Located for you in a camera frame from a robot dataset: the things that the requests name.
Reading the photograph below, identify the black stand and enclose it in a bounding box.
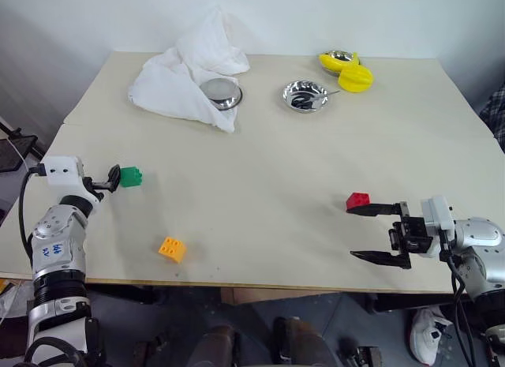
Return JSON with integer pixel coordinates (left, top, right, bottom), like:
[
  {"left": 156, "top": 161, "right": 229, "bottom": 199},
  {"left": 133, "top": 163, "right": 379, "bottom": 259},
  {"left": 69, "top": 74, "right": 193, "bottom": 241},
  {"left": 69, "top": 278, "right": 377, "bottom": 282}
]
[{"left": 0, "top": 115, "right": 51, "bottom": 174}]

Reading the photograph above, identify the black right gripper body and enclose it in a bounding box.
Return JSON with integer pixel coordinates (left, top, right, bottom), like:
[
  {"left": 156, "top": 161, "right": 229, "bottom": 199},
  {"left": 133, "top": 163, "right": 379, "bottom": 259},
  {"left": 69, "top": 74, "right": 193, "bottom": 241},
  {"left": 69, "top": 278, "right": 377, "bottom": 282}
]
[{"left": 387, "top": 200, "right": 435, "bottom": 259}]

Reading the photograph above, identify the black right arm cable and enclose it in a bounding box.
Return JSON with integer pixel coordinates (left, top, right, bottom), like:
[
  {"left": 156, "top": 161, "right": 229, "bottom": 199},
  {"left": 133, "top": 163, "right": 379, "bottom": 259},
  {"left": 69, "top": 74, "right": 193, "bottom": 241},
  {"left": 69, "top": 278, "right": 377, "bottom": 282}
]
[{"left": 444, "top": 229, "right": 476, "bottom": 367}]

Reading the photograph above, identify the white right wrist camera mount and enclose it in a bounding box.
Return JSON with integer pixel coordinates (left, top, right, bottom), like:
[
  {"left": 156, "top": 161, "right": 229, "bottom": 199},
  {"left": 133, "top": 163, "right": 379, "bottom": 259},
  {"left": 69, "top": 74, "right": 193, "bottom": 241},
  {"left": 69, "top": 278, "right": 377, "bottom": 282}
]
[{"left": 419, "top": 195, "right": 455, "bottom": 258}]

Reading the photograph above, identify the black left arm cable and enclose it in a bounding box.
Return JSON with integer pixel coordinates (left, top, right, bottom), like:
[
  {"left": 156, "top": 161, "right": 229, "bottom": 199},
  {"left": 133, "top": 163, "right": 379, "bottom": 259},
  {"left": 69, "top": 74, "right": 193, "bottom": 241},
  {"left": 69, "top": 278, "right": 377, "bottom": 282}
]
[{"left": 18, "top": 167, "right": 45, "bottom": 266}]

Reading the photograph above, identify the plaid fabric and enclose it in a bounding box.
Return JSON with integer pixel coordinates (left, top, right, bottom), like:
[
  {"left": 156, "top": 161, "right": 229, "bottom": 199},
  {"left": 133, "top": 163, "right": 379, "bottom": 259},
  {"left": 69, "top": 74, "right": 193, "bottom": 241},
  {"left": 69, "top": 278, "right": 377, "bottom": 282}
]
[{"left": 478, "top": 80, "right": 505, "bottom": 155}]

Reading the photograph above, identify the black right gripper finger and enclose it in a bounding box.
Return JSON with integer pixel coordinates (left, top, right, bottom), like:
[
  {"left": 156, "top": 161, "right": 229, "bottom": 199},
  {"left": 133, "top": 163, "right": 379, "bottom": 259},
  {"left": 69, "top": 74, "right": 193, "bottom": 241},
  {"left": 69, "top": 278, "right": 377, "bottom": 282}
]
[
  {"left": 350, "top": 249, "right": 413, "bottom": 271},
  {"left": 346, "top": 202, "right": 404, "bottom": 218}
]

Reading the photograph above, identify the dark rounded shape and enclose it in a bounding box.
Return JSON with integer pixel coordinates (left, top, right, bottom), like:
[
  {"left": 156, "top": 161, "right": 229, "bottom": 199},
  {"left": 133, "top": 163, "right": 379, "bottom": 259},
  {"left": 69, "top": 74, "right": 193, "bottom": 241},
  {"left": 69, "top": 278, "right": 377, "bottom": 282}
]
[
  {"left": 187, "top": 324, "right": 239, "bottom": 367},
  {"left": 271, "top": 316, "right": 337, "bottom": 367}
]

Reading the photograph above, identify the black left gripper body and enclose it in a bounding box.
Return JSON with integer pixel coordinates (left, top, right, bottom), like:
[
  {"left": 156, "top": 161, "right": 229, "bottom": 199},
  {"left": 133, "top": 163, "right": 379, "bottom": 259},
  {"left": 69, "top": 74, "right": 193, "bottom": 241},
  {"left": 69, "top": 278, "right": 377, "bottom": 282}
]
[{"left": 80, "top": 174, "right": 107, "bottom": 200}]

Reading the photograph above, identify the yellow toy star fruit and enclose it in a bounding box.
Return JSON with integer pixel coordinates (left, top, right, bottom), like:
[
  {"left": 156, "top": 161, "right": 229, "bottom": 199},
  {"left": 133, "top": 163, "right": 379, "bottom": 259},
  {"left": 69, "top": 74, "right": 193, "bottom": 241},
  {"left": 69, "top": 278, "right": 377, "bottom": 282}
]
[{"left": 337, "top": 64, "right": 375, "bottom": 94}]

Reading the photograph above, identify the steel bowl with black item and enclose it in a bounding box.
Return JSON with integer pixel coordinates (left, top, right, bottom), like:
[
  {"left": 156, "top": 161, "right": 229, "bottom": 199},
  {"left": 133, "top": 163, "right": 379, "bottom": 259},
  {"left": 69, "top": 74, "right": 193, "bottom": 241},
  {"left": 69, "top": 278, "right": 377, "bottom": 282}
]
[{"left": 281, "top": 79, "right": 331, "bottom": 114}]

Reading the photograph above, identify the black metal bracket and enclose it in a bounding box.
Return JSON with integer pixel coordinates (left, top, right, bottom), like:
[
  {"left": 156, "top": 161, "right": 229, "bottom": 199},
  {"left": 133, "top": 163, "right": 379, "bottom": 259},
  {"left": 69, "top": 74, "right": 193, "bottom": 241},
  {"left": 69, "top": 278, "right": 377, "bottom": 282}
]
[{"left": 336, "top": 336, "right": 383, "bottom": 367}]

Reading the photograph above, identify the white crumpled cloth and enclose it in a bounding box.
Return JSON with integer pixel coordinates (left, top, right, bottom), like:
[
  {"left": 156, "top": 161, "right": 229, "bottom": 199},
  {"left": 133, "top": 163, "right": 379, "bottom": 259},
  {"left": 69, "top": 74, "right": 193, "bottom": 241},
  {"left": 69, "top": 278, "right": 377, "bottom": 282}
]
[{"left": 126, "top": 5, "right": 251, "bottom": 134}]

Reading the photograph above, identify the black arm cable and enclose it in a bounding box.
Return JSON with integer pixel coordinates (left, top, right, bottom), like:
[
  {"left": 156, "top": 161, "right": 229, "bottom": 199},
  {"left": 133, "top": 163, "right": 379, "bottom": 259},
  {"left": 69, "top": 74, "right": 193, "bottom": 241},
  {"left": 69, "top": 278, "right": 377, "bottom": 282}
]
[
  {"left": 444, "top": 229, "right": 476, "bottom": 367},
  {"left": 18, "top": 167, "right": 45, "bottom": 266}
]

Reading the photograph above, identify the clear plastic bag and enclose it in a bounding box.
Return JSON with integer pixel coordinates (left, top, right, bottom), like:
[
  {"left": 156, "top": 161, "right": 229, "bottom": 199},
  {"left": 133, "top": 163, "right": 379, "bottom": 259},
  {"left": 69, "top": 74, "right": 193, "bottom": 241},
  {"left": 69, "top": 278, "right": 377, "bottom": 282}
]
[{"left": 0, "top": 283, "right": 36, "bottom": 327}]

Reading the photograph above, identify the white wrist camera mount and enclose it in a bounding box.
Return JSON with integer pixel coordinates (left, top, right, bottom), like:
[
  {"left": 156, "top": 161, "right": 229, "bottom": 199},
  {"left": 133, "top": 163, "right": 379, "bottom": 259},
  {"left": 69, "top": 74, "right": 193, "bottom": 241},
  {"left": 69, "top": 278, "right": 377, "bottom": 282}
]
[
  {"left": 419, "top": 195, "right": 455, "bottom": 258},
  {"left": 39, "top": 155, "right": 100, "bottom": 205}
]

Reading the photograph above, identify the steel bowl with matte inside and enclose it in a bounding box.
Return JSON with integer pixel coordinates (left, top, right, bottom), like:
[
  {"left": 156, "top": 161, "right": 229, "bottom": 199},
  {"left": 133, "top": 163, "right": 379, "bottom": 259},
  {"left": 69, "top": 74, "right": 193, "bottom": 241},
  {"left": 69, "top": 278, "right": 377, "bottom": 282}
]
[{"left": 198, "top": 77, "right": 244, "bottom": 110}]

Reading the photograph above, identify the green toy brick cube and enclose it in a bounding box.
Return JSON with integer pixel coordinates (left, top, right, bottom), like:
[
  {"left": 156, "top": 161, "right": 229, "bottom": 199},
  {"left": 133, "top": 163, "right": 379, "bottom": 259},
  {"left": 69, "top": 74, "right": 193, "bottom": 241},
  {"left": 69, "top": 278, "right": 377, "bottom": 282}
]
[{"left": 119, "top": 166, "right": 144, "bottom": 189}]

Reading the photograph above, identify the thin metal spoon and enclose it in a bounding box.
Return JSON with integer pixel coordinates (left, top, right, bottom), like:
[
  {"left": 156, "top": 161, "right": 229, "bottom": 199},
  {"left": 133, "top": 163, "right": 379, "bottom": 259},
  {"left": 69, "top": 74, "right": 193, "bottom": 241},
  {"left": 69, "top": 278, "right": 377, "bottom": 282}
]
[{"left": 314, "top": 89, "right": 342, "bottom": 103}]

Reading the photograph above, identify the white sneaker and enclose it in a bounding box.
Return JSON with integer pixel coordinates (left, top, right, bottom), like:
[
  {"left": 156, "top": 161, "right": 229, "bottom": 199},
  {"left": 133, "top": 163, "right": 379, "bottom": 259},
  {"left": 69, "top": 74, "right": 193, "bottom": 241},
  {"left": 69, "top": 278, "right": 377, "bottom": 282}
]
[{"left": 409, "top": 306, "right": 455, "bottom": 366}]

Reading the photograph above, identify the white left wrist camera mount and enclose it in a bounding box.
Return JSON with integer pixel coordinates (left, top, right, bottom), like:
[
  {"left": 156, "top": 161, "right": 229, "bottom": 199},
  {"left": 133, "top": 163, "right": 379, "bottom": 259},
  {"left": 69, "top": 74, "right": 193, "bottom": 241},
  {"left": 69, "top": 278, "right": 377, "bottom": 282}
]
[{"left": 39, "top": 155, "right": 100, "bottom": 205}]

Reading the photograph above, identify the orange toy brick cube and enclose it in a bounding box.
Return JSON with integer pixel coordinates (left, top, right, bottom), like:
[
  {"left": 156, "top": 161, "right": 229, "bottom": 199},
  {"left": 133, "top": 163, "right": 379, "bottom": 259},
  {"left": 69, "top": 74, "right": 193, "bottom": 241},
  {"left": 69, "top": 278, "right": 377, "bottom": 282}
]
[{"left": 157, "top": 236, "right": 188, "bottom": 264}]

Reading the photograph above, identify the red toy brick cube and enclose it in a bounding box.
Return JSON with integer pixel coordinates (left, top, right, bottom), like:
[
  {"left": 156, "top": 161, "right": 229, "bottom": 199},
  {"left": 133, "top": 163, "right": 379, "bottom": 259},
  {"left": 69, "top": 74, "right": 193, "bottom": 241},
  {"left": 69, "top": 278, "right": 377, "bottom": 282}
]
[{"left": 345, "top": 191, "right": 372, "bottom": 214}]

